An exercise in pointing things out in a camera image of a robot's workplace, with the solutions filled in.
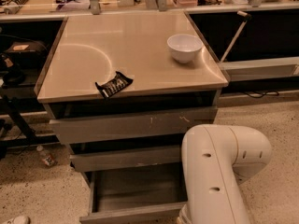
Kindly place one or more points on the grey bottom drawer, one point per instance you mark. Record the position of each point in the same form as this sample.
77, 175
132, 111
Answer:
131, 195

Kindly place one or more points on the grey drawer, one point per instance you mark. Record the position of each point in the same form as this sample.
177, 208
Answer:
125, 158
131, 195
130, 125

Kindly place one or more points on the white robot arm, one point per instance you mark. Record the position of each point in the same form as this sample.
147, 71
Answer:
215, 160

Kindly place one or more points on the grey top drawer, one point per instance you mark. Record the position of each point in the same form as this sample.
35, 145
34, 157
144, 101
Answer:
130, 125

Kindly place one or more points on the grey drawer cabinet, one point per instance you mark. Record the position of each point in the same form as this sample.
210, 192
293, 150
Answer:
92, 49

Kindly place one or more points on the grey middle drawer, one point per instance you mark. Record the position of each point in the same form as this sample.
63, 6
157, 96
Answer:
125, 158

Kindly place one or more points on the black snack wrapper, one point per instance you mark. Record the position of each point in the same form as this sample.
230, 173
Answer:
118, 83

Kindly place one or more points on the white bowl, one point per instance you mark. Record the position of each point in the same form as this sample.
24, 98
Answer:
183, 48

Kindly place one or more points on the plastic water bottle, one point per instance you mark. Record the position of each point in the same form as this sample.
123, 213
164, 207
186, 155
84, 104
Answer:
46, 156

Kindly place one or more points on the black stand leg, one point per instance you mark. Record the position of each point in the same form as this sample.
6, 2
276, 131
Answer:
30, 137

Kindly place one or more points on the black bag with label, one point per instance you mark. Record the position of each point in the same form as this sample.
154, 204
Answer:
28, 54

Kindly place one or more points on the white shoe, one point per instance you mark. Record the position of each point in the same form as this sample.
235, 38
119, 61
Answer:
18, 220

